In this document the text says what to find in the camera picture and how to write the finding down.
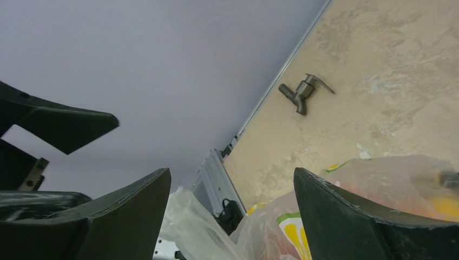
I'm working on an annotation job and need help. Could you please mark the orange yellow fake mango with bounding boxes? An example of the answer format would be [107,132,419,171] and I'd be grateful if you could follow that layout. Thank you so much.
[429,197,458,222]

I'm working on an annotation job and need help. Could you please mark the grey metal tap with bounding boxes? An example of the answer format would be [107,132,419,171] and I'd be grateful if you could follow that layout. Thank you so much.
[278,74,336,115]

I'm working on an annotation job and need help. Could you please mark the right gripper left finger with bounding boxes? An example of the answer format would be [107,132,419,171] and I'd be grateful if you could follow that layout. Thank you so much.
[1,168,171,259]

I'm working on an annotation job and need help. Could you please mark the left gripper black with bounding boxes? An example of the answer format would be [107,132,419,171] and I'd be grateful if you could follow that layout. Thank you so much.
[1,82,119,221]

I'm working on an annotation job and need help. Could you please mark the clear plastic bag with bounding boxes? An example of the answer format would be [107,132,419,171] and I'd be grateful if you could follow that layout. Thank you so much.
[160,155,458,259]

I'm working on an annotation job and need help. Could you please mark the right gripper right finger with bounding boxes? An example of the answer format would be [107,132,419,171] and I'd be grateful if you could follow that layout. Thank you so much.
[293,168,458,259]

